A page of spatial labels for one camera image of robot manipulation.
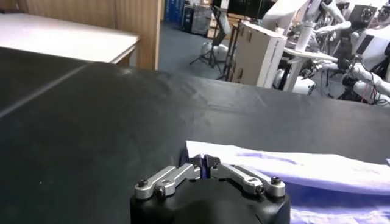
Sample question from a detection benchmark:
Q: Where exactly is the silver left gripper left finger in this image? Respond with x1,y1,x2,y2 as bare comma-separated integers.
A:
135,155,202,200

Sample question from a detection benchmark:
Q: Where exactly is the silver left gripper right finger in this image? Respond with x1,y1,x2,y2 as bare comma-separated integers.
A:
204,154,286,198

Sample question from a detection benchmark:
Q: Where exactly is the purple printed t-shirt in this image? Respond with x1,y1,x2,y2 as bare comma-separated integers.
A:
179,139,390,224

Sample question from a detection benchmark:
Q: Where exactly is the black table cover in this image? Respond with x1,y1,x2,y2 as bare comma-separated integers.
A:
0,62,390,224
0,46,90,118

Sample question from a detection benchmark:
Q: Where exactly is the tall white cardboard box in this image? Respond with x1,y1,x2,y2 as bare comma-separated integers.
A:
233,20,288,89

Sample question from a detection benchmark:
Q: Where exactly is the white round base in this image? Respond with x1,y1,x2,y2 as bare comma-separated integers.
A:
200,41,229,59

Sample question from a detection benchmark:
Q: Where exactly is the white side table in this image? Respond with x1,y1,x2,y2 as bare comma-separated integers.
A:
282,47,339,92

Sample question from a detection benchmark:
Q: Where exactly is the black monitor tripod stand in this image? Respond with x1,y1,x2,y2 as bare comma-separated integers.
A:
189,5,234,77

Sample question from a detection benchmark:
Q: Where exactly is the white humanoid robot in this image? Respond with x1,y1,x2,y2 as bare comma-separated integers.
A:
341,0,390,107
272,0,353,96

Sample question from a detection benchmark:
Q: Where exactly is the black equipment case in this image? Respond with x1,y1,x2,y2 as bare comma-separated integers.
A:
182,4,213,36

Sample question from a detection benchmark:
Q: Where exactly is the wooden desk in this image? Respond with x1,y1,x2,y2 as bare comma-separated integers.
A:
0,0,162,71

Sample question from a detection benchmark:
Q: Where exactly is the white curved panel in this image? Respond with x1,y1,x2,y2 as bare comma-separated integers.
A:
261,0,308,31

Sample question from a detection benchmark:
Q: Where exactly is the blue boxes stack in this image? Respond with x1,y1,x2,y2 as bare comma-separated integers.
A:
164,0,183,24

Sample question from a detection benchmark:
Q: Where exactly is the black monitor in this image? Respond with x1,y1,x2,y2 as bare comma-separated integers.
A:
227,0,277,21

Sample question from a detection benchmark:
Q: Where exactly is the white desk table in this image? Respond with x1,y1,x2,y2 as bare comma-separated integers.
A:
0,12,140,65

